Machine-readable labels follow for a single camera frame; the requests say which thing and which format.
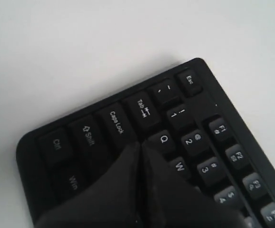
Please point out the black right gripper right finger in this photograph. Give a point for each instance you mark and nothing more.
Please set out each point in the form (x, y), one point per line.
(171, 202)

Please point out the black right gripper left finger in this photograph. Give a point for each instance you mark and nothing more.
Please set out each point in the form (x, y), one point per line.
(110, 202)

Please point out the black acer keyboard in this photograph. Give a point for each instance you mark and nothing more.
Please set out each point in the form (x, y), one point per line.
(185, 114)

